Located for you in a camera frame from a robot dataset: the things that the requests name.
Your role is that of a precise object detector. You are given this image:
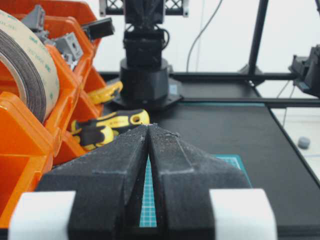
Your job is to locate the black aluminium frame post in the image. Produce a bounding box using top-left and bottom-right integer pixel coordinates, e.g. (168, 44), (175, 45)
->
(239, 0), (269, 75)

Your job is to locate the green cutting mat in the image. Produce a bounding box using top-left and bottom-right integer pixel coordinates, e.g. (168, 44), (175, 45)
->
(139, 154), (248, 228)

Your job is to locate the grey corner bracket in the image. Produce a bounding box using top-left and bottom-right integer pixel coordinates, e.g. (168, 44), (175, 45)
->
(53, 32), (84, 61)
(21, 4), (46, 32)

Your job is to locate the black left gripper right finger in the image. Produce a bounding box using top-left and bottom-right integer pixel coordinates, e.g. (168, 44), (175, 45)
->
(148, 124), (251, 240)

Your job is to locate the orange bin with tape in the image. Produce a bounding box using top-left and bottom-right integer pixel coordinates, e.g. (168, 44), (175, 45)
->
(0, 46), (92, 229)

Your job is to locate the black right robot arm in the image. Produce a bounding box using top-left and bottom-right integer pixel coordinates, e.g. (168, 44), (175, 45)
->
(119, 0), (249, 240)

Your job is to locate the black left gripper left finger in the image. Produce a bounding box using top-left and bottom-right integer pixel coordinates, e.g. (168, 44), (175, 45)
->
(37, 125), (148, 240)

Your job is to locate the orange bin with brackets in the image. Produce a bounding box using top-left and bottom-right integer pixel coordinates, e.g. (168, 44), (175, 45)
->
(0, 0), (106, 93)

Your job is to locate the roll of double-sided tape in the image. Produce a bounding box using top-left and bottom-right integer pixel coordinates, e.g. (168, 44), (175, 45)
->
(0, 11), (60, 123)

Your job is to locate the black device at right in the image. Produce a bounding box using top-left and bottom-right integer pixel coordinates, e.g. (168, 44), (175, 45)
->
(288, 44), (320, 98)

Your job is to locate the orange bin with screwdrivers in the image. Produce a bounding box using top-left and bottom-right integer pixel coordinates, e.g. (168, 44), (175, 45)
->
(45, 67), (106, 165)

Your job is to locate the black aluminium extrusion piece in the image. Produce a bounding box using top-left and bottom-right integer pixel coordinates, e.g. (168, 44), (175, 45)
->
(81, 17), (115, 41)

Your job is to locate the yellow black screwdriver handle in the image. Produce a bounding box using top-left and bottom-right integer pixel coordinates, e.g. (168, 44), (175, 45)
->
(71, 109), (150, 151)

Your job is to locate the small grey cap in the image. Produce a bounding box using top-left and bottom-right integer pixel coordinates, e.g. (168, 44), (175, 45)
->
(297, 136), (311, 150)

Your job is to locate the grey corner bracket upper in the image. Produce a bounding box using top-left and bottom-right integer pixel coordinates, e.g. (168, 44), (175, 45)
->
(21, 4), (46, 32)

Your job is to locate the grey cable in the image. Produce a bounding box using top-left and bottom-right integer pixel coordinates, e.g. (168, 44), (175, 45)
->
(186, 0), (223, 73)

